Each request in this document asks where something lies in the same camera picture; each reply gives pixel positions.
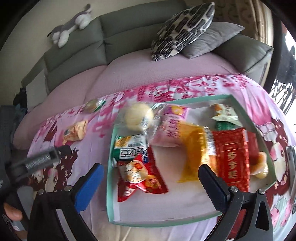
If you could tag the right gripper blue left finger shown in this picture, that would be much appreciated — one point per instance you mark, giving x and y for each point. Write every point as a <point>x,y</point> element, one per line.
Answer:
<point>86,186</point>

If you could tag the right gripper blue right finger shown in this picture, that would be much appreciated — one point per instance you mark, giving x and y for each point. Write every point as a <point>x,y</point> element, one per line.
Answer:
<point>215,187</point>

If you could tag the pudding cup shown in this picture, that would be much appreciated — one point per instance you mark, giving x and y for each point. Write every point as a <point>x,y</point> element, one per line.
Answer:
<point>260,168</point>

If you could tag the red snack packet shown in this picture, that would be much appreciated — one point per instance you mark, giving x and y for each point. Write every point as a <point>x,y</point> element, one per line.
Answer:
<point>233,158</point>

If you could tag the yellow transparent bread packet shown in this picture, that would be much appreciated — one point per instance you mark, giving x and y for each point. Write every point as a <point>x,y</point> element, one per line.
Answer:
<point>200,149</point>

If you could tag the dark red box packet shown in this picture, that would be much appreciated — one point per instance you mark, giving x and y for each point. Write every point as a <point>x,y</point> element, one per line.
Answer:
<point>253,149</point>

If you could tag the white green korean packet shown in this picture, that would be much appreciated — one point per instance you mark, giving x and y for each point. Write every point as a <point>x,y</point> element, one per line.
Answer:
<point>126,148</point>

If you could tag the white chinese text packet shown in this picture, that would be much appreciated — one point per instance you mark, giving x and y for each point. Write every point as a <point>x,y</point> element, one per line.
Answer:
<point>225,113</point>

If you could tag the clear round bun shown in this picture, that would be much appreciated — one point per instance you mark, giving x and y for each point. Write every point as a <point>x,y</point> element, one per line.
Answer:
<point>139,118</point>

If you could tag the person hand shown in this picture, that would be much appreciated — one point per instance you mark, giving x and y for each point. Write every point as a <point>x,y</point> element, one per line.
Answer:
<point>13,213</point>

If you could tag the green rimmed white tray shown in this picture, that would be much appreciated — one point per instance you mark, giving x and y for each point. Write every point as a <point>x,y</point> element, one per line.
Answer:
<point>185,202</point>

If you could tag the beige orange snack packet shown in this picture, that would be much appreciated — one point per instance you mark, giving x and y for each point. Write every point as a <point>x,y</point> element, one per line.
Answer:
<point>75,132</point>

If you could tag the red white crinkled packet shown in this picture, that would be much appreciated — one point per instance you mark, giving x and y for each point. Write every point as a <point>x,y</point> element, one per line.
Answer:
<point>142,174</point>

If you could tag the pink cartoon blanket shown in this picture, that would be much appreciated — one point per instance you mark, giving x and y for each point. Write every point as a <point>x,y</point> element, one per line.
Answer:
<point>265,114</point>

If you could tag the dark green snack packet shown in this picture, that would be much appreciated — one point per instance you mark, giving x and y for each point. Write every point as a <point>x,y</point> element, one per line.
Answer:
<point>225,126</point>

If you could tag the light grey small pillow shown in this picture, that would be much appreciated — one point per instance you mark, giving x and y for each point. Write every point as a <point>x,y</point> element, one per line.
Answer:
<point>36,91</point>

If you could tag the pink snack packet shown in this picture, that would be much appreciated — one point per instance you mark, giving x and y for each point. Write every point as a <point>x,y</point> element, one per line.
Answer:
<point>167,132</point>

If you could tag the round cracker packet green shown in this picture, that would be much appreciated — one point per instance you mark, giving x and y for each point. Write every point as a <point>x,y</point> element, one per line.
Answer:
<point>93,105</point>

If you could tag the grey white plush cat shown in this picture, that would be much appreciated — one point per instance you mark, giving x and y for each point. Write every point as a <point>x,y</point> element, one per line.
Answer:
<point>60,34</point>

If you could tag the pink sofa seat cover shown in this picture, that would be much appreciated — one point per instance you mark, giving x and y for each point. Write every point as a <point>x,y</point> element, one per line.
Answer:
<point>128,71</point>

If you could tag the grey cushion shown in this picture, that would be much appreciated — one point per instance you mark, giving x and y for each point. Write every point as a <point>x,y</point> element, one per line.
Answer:
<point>216,34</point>

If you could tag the grey green sofa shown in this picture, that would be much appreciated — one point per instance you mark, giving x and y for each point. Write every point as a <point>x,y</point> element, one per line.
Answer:
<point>131,29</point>

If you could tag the black white patterned cushion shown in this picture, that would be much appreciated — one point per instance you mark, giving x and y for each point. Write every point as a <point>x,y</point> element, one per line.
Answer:
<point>181,30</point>

